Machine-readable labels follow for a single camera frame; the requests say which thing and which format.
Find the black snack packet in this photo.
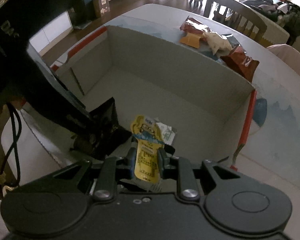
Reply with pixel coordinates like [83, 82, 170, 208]
[70, 96, 133, 156]

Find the yellow snack pouch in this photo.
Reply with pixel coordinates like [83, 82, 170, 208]
[130, 114, 166, 182]

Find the grey blue snack packet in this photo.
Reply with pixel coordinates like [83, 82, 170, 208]
[222, 33, 241, 48]

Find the beige sofa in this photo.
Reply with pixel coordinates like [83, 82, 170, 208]
[240, 0, 300, 47]

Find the pile of dark clothes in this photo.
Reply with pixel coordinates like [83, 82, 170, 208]
[242, 0, 300, 38]

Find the white cabinet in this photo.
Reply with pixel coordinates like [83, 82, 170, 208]
[28, 12, 73, 58]

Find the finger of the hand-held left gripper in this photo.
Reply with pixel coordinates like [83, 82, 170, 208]
[22, 46, 109, 160]

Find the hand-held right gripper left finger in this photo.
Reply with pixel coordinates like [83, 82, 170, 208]
[54, 148, 138, 201]

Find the dark red snack bag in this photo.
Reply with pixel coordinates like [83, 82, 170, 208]
[220, 44, 260, 83]

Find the red checkered chip bag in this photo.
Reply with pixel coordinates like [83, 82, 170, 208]
[179, 17, 212, 35]

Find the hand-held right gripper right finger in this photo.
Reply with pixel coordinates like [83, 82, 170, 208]
[156, 149, 240, 201]

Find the wooden dining chair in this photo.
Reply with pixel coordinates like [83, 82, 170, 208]
[203, 0, 267, 43]

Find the brown paper bag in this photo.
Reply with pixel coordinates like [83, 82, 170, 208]
[91, 0, 111, 19]

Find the white snack packet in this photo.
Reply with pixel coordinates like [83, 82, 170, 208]
[156, 122, 178, 146]

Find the black cable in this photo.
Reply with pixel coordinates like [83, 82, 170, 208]
[0, 102, 23, 191]

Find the orange snack packet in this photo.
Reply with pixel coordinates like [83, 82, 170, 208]
[179, 33, 202, 48]

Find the cream snack bag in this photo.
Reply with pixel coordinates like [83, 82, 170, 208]
[204, 32, 233, 56]

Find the grey cardboard box red tape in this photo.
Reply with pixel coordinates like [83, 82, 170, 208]
[22, 25, 258, 172]

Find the pink covered chair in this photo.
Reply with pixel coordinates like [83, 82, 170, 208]
[266, 43, 300, 86]

